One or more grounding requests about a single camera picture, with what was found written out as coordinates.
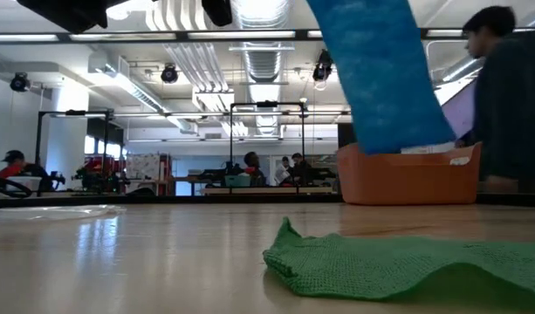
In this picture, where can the blue elastic bandage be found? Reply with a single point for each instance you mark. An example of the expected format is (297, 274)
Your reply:
(380, 78)

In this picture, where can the orange plastic tub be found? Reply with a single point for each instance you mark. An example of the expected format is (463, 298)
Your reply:
(406, 183)

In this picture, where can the green knit bandage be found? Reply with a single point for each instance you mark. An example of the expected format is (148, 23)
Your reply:
(380, 266)

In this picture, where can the black table edge rail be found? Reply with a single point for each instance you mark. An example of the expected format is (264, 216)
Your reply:
(302, 198)

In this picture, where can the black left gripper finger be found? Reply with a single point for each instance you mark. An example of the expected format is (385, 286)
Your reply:
(217, 11)

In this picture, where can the black monitor screen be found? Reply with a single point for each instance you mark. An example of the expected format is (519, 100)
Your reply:
(343, 135)

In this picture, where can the black hanging ceiling reel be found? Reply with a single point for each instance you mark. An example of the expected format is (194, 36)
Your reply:
(323, 65)
(169, 74)
(20, 82)

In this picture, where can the person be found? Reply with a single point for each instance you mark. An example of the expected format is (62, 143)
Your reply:
(298, 158)
(285, 160)
(251, 159)
(15, 158)
(511, 109)

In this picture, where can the pale lilac flat panel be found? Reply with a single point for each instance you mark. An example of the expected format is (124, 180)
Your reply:
(461, 113)

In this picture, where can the teal plastic bin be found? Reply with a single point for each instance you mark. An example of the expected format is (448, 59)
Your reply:
(237, 181)

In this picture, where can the red tool cart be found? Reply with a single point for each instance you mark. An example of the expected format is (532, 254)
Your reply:
(97, 165)

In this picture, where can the white patterned board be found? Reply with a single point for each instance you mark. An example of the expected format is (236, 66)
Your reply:
(142, 166)

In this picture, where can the black overhead frame bar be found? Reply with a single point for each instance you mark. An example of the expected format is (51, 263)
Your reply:
(182, 36)

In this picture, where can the clear plastic zip bag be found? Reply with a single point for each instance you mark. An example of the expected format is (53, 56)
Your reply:
(53, 212)

